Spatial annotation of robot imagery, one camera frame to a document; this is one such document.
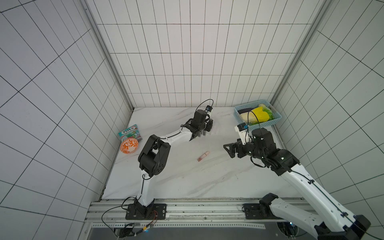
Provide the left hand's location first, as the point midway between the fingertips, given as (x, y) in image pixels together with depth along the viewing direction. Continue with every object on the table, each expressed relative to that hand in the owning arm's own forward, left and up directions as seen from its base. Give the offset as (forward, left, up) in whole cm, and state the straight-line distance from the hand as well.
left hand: (208, 122), depth 95 cm
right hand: (-22, -7, +11) cm, 26 cm away
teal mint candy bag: (-2, +53, -10) cm, 54 cm away
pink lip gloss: (-18, +4, -12) cm, 22 cm away
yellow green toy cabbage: (+11, -37, -6) cm, 39 cm away
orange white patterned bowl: (-12, +52, -10) cm, 54 cm away
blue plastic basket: (+21, -29, -8) cm, 37 cm away
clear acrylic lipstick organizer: (-2, +2, -10) cm, 10 cm away
